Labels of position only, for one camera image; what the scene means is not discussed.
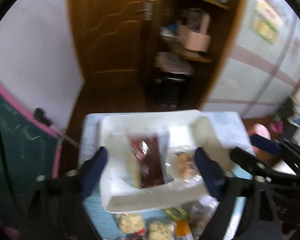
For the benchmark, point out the patterned teal tablecloth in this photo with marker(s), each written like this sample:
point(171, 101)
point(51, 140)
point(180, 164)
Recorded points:
point(221, 131)

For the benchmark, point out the wall poster calendar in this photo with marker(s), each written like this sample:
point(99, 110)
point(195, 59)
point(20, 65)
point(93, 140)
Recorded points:
point(266, 21)

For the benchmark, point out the silver door handle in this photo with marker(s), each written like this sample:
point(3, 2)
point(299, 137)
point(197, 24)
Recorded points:
point(147, 11)

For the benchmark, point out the popcorn snack packet right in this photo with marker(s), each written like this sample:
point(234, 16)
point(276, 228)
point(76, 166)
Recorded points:
point(160, 231)

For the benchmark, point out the pink plastic stool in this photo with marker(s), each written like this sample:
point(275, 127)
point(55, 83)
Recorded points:
point(259, 129)

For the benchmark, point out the pink storage basket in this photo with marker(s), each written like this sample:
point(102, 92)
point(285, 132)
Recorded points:
point(194, 35)

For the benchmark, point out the orange white snack bag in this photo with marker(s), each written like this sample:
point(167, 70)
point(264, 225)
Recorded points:
point(182, 231)

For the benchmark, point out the popcorn snack packet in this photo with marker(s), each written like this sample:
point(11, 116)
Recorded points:
point(160, 231)
point(130, 222)

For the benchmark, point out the small clear cracker packet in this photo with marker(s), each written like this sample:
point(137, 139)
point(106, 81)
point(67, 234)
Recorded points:
point(185, 166)

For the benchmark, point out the brown wooden door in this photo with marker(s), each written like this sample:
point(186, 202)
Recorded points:
point(108, 37)

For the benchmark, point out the white plastic storage bin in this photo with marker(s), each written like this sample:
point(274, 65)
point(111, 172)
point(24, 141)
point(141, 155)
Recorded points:
point(177, 183)

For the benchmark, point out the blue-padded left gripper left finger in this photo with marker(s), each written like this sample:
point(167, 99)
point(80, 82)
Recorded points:
point(91, 171)

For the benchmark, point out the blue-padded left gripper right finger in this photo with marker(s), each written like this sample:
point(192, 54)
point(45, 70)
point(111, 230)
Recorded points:
point(211, 173)

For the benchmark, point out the dark red nut snack bag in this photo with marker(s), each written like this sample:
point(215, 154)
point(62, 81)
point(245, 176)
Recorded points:
point(146, 159)

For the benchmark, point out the folded pink cloth pile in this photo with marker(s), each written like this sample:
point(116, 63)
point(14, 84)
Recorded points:
point(170, 63)

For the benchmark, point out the small green candy packet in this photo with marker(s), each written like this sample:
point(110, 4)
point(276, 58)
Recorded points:
point(176, 213)

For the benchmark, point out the wooden corner shelf unit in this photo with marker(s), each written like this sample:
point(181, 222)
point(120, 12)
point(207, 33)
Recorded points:
point(168, 92)

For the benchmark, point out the green chalkboard pink frame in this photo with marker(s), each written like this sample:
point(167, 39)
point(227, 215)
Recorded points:
point(31, 151)

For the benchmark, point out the popcorn snack packet left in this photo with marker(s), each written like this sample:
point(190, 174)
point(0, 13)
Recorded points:
point(130, 222)

